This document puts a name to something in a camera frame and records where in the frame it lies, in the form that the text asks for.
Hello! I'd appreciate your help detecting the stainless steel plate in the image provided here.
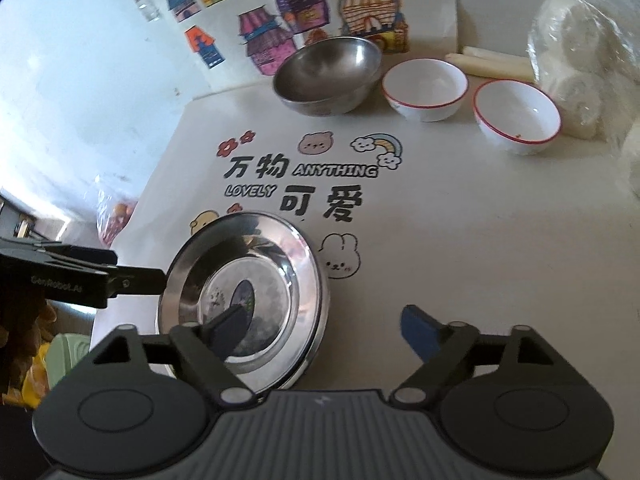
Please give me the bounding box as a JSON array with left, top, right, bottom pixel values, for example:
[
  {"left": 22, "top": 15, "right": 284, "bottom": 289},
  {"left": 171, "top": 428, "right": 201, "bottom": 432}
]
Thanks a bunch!
[{"left": 156, "top": 211, "right": 330, "bottom": 393}]

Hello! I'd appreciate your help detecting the white red-rimmed bowl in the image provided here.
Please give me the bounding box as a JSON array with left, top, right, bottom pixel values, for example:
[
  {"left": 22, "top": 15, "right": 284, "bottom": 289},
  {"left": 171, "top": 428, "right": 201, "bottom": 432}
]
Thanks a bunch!
[
  {"left": 382, "top": 58, "right": 469, "bottom": 122},
  {"left": 472, "top": 79, "right": 562, "bottom": 155}
]

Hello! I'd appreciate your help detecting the large stainless steel bowl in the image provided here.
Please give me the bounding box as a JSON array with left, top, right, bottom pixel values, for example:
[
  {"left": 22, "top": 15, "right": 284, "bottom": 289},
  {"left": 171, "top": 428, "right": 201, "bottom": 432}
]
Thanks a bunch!
[{"left": 272, "top": 37, "right": 383, "bottom": 117}]

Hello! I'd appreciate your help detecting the person's left hand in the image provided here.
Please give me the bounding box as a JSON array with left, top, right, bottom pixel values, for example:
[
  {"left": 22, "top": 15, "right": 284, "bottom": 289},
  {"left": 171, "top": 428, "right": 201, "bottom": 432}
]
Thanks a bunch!
[{"left": 1, "top": 296, "right": 56, "bottom": 393}]

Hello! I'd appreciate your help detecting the white cartoon table mat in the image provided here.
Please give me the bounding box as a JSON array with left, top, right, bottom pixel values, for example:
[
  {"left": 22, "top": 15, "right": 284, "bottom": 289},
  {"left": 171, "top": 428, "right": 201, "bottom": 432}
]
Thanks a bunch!
[{"left": 114, "top": 84, "right": 639, "bottom": 417}]

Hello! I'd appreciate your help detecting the cream rolled stick front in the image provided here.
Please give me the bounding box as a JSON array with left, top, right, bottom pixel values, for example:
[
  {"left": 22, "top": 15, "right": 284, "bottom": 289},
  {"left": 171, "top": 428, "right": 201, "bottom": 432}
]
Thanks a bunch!
[{"left": 445, "top": 53, "right": 535, "bottom": 82}]

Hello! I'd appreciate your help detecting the cream rolled stick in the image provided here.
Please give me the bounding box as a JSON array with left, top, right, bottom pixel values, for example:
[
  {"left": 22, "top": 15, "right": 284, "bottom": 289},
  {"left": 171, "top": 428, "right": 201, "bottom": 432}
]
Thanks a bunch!
[
  {"left": 461, "top": 46, "right": 521, "bottom": 62},
  {"left": 445, "top": 53, "right": 535, "bottom": 82}
]

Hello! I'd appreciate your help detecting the colourful houses drawing paper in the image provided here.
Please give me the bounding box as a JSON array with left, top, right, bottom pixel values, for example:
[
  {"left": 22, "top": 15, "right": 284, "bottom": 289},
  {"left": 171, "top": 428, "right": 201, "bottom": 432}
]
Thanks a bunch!
[{"left": 134, "top": 0, "right": 458, "bottom": 92}]

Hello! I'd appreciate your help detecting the cream rolled stick rear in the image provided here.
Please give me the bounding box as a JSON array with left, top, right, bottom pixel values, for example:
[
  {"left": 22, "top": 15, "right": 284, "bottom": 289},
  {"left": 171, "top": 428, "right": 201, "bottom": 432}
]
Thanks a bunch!
[{"left": 461, "top": 46, "right": 521, "bottom": 62}]

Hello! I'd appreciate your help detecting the plastic bag of white rolls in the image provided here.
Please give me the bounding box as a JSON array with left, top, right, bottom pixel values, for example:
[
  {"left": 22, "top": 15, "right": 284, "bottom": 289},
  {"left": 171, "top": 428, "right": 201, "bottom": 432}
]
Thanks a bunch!
[{"left": 527, "top": 0, "right": 640, "bottom": 196}]

